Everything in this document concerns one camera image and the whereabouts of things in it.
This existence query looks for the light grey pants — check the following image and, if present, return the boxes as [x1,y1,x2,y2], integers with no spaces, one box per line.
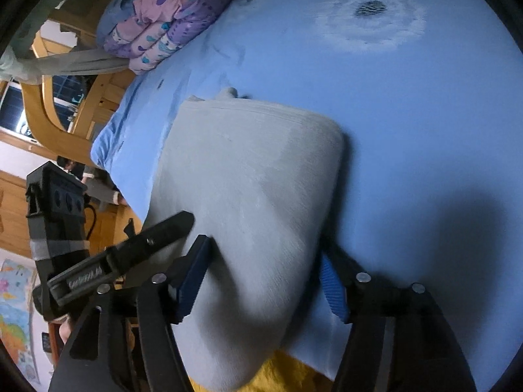
[144,90,344,391]

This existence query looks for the person's left hand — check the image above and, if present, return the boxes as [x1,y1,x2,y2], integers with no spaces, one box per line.
[59,318,75,343]

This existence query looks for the yellow garment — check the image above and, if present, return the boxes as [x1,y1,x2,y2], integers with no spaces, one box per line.
[239,351,333,392]

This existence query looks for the wooden chair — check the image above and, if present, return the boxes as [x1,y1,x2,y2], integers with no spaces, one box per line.
[16,7,139,168]

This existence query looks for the purple pink folded quilt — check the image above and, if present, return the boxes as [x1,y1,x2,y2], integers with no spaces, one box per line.
[97,0,233,74]

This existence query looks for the blue dandelion bed sheet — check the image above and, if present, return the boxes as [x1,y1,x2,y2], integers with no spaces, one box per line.
[91,0,522,391]

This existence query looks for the black cable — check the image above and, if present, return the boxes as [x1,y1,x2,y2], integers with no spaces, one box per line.
[83,204,99,241]

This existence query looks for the colourful wall poster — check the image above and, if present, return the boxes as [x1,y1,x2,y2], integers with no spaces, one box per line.
[0,259,40,385]

